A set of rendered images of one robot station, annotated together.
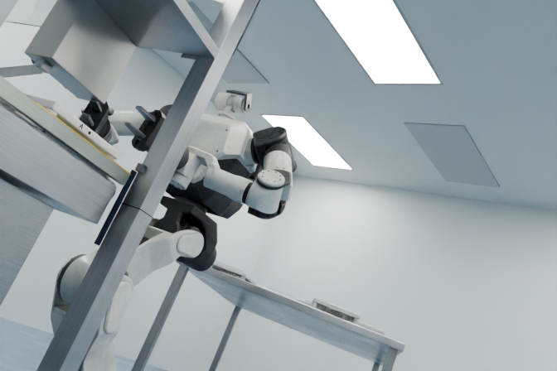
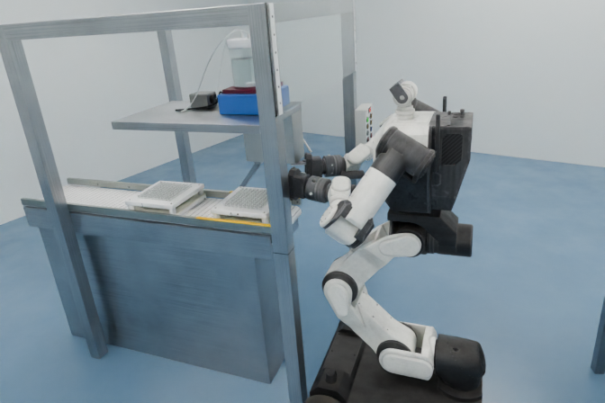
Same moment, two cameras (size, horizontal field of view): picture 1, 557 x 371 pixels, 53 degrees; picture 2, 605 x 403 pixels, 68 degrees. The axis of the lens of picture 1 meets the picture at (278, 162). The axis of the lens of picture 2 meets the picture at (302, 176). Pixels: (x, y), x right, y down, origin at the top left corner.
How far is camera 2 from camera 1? 205 cm
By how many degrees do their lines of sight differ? 91
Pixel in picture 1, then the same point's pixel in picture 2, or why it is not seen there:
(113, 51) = not seen: hidden behind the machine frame
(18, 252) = (250, 277)
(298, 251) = not seen: outside the picture
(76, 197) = (247, 250)
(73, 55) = (256, 152)
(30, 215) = (243, 260)
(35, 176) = (219, 248)
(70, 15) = not seen: hidden behind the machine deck
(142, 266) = (363, 267)
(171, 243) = (371, 250)
